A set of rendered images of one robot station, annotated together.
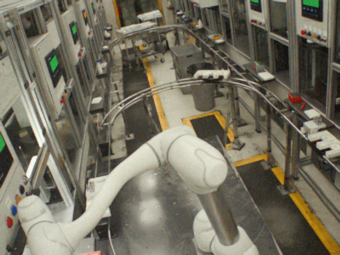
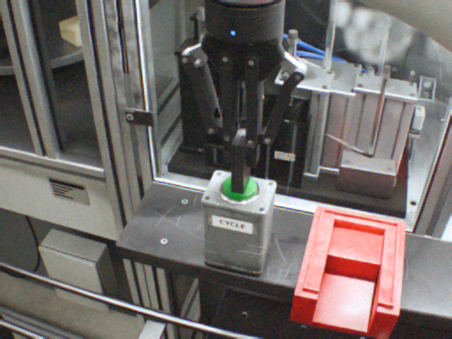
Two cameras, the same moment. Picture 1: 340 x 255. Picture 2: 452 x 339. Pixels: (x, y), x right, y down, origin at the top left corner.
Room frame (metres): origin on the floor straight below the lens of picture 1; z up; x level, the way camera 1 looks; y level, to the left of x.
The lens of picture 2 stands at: (0.92, 0.07, 1.44)
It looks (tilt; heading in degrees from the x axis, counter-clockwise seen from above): 40 degrees down; 110
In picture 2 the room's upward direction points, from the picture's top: straight up
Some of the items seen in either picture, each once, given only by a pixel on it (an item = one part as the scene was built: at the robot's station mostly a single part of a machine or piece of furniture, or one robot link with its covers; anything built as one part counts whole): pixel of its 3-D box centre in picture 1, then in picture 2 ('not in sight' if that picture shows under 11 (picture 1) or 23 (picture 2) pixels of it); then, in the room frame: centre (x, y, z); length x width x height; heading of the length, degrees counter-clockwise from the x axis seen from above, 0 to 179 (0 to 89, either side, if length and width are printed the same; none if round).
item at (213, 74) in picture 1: (212, 76); not in sight; (3.20, -0.57, 0.84); 0.37 x 0.14 x 0.10; 61
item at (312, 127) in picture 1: (314, 124); not in sight; (1.75, -1.00, 0.92); 0.13 x 0.10 x 0.09; 93
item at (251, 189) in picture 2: not in sight; (239, 190); (0.79, 0.49, 1.03); 0.04 x 0.04 x 0.02
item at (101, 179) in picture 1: (99, 198); not in sight; (1.55, 0.50, 0.84); 0.36 x 0.14 x 0.10; 3
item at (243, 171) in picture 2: not in sight; (244, 162); (0.79, 0.49, 1.07); 0.03 x 0.01 x 0.07; 93
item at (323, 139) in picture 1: (322, 142); not in sight; (1.63, -1.00, 0.84); 0.37 x 0.14 x 0.10; 3
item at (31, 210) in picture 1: (36, 219); not in sight; (0.78, 0.49, 1.41); 0.13 x 0.11 x 0.16; 27
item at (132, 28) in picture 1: (140, 44); not in sight; (6.90, 0.21, 0.48); 0.88 x 0.56 x 0.96; 111
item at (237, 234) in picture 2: not in sight; (240, 218); (0.79, 0.50, 0.97); 0.08 x 0.08 x 0.12; 3
